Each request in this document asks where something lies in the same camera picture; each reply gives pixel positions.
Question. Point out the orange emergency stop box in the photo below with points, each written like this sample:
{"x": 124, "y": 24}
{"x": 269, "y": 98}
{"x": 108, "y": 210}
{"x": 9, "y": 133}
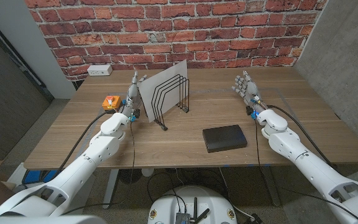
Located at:
{"x": 110, "y": 104}

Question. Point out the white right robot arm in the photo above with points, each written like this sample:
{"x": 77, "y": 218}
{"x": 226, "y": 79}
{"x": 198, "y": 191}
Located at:
{"x": 306, "y": 161}

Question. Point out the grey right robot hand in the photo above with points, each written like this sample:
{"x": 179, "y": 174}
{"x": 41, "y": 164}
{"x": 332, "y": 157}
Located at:
{"x": 251, "y": 90}

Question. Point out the white power outlet strip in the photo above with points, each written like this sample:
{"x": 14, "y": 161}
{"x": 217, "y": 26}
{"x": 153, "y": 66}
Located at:
{"x": 99, "y": 70}

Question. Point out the black antenna radio module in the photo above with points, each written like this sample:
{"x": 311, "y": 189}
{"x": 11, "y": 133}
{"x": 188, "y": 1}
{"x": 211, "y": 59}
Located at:
{"x": 183, "y": 217}

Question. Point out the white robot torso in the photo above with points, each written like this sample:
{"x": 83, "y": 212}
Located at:
{"x": 207, "y": 199}

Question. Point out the blue box under table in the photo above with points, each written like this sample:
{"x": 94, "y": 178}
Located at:
{"x": 31, "y": 176}

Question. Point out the grey table leg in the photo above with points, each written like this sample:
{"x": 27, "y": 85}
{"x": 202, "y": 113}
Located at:
{"x": 270, "y": 186}

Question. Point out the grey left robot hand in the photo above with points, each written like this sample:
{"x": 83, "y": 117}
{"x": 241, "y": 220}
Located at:
{"x": 132, "y": 93}

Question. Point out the white table leg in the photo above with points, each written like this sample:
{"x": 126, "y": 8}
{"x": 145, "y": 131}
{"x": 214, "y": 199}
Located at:
{"x": 110, "y": 186}

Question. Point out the black rectangular box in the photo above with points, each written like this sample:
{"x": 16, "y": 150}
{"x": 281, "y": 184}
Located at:
{"x": 224, "y": 138}

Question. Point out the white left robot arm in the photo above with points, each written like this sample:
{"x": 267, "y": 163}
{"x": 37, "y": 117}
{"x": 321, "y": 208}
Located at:
{"x": 82, "y": 168}

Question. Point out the white paper file sheet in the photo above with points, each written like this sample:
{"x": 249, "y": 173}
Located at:
{"x": 145, "y": 93}

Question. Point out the printed red brick backdrop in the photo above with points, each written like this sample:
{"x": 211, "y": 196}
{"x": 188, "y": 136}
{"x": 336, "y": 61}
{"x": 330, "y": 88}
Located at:
{"x": 197, "y": 31}

